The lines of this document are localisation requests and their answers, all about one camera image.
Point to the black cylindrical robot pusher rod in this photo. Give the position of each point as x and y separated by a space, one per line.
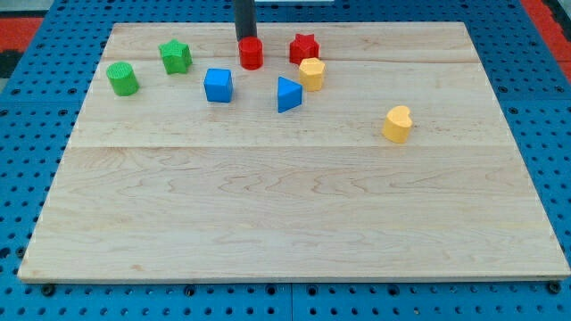
245 19

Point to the red star block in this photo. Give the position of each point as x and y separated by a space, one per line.
304 46

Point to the blue triangle block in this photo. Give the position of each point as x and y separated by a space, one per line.
289 94

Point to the blue cube block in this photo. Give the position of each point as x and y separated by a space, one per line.
218 85

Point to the red cylinder block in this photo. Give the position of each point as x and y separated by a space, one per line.
250 53

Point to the green star block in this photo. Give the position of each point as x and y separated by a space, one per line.
176 57

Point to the yellow heart block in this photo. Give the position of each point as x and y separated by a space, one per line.
398 124

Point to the green cylinder block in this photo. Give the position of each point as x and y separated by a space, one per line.
122 78

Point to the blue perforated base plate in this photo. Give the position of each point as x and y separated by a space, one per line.
42 98

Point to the yellow hexagon block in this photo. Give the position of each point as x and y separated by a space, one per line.
312 74

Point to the light wooden board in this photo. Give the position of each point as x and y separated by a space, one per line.
164 187

